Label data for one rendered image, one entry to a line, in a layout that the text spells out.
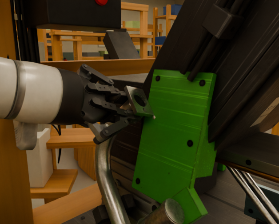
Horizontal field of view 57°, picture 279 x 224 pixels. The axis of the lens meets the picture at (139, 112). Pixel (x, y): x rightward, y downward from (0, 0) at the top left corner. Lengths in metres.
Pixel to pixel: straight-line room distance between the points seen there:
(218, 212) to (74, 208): 0.39
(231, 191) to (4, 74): 0.70
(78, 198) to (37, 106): 0.54
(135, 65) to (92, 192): 0.43
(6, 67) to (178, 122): 0.24
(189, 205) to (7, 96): 0.27
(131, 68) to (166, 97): 0.47
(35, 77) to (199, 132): 0.23
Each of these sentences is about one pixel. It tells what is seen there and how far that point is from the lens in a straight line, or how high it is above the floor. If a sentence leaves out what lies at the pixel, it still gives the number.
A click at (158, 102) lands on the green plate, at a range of 0.43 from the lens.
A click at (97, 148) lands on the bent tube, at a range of 0.48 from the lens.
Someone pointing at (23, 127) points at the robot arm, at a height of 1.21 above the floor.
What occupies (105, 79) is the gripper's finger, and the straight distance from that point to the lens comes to 0.42.
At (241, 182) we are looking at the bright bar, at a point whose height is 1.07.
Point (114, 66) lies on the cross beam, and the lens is 0.84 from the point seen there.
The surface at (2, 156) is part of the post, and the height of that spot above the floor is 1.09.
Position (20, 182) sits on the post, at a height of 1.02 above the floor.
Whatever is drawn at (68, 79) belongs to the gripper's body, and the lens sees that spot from 0.34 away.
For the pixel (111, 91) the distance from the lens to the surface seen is 0.41.
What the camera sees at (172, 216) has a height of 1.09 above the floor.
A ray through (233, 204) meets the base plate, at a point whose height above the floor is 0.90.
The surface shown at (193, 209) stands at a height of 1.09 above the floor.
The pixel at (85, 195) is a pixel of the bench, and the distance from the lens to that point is 0.83.
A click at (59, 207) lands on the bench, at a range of 0.80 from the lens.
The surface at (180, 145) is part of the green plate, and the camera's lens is 0.40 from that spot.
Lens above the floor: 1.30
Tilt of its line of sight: 13 degrees down
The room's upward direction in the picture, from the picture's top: straight up
